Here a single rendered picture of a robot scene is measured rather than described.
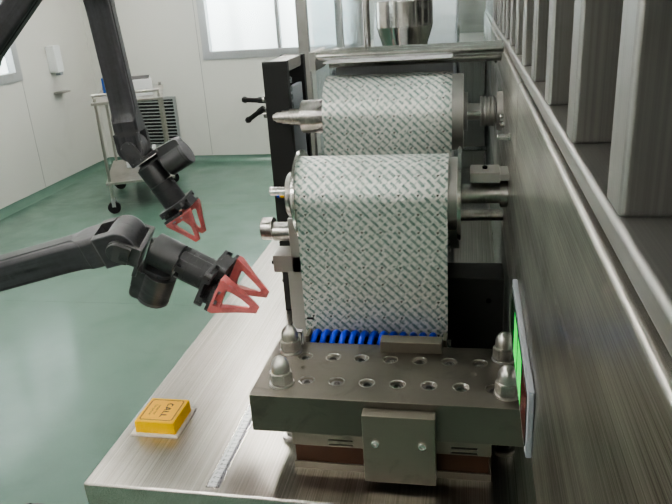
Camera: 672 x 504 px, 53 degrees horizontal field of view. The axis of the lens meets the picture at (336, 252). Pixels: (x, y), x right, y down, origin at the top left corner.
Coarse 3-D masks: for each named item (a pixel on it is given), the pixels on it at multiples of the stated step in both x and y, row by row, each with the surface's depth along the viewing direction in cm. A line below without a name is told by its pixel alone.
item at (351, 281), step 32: (320, 256) 108; (352, 256) 107; (384, 256) 106; (416, 256) 105; (320, 288) 110; (352, 288) 109; (384, 288) 108; (416, 288) 107; (320, 320) 112; (352, 320) 111; (384, 320) 110; (416, 320) 109
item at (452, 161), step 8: (448, 160) 103; (456, 160) 103; (448, 168) 102; (456, 168) 102; (448, 176) 101; (456, 176) 101; (448, 184) 101; (456, 184) 101; (448, 192) 101; (456, 192) 101; (448, 200) 101; (456, 200) 101; (448, 208) 102; (456, 208) 101; (448, 216) 102; (456, 216) 102; (448, 224) 104; (456, 224) 104
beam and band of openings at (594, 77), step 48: (528, 0) 83; (576, 0) 43; (624, 0) 30; (528, 48) 85; (576, 48) 43; (624, 48) 29; (576, 96) 43; (624, 96) 29; (576, 144) 44; (624, 144) 29; (624, 192) 30; (624, 240) 28
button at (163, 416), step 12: (144, 408) 114; (156, 408) 113; (168, 408) 113; (180, 408) 113; (144, 420) 110; (156, 420) 110; (168, 420) 110; (180, 420) 112; (144, 432) 111; (156, 432) 110; (168, 432) 110
